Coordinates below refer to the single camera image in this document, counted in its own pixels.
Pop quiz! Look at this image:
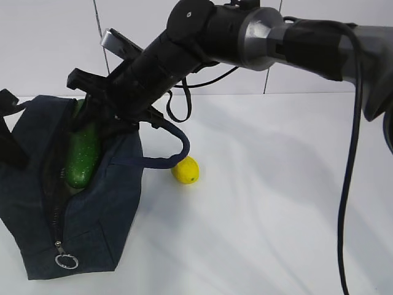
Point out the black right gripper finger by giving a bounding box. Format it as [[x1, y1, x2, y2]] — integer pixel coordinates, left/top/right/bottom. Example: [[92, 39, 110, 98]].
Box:
[[72, 94, 92, 129]]

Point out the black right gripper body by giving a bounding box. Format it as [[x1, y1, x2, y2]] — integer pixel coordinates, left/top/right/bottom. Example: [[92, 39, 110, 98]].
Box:
[[67, 36, 200, 122]]

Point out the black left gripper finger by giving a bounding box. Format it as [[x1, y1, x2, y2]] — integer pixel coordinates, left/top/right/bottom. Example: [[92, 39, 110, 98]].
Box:
[[1, 88, 28, 168]]

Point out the green cucumber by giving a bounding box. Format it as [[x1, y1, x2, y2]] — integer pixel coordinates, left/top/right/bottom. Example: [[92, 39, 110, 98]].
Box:
[[64, 98, 102, 189]]

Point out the navy blue lunch bag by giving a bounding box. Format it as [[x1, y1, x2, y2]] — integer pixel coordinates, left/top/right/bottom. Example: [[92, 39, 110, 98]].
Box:
[[1, 95, 190, 280]]

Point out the yellow lemon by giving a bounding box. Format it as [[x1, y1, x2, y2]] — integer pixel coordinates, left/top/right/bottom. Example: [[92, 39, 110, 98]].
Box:
[[171, 156, 200, 184]]

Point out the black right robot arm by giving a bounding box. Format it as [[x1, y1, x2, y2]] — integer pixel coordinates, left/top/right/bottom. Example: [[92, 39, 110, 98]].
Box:
[[67, 1, 392, 146]]

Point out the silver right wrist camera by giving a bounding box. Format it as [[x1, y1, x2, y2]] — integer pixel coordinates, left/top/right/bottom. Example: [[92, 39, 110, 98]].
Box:
[[100, 28, 143, 60]]

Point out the silver zipper pull ring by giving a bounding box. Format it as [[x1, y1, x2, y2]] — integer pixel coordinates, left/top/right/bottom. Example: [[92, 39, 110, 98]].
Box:
[[54, 241, 79, 270]]

